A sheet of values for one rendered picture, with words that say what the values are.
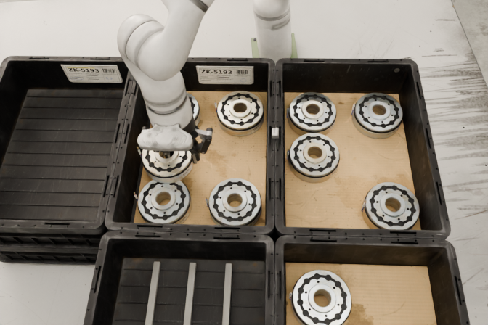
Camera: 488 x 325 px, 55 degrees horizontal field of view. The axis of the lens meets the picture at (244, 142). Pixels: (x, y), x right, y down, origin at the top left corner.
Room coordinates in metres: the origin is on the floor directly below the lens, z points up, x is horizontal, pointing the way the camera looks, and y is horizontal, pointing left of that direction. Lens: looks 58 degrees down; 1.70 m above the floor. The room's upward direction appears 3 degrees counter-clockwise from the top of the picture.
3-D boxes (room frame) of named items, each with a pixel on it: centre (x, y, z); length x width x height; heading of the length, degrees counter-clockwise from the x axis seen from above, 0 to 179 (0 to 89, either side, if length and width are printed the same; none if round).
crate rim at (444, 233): (0.47, -0.21, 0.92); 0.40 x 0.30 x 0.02; 175
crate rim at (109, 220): (0.50, 0.09, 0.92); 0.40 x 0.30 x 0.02; 175
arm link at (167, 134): (0.46, 0.13, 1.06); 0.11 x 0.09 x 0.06; 175
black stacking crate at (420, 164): (0.47, -0.21, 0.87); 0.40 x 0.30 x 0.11; 175
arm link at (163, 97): (0.49, 0.13, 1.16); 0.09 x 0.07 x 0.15; 42
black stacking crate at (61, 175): (0.52, 0.39, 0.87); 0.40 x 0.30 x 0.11; 175
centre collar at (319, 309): (0.19, -0.12, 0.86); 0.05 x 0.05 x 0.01
